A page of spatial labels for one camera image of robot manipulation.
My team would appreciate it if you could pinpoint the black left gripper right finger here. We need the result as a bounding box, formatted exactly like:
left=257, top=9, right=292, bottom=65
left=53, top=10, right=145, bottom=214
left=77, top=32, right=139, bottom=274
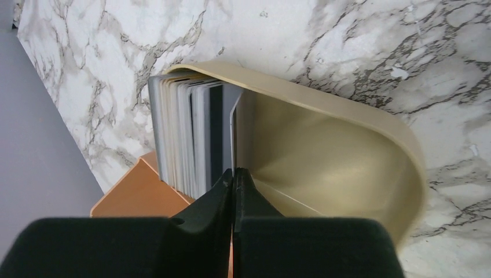
left=233, top=168, right=404, bottom=277

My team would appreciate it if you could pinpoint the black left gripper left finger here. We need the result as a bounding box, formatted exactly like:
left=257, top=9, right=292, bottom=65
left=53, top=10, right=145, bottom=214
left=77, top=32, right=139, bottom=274
left=1, top=170, right=233, bottom=277

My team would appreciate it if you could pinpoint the stack of grey cards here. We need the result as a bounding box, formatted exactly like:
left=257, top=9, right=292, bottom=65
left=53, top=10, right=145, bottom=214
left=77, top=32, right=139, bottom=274
left=148, top=71, right=244, bottom=199

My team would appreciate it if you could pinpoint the pink plastic desk organizer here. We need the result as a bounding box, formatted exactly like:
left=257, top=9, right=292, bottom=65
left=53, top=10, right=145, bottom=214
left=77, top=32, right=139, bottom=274
left=90, top=152, right=233, bottom=277

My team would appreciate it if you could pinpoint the beige oval plastic tray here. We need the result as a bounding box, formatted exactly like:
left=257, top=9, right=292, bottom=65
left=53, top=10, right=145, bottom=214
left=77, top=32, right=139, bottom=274
left=170, top=61, right=427, bottom=249

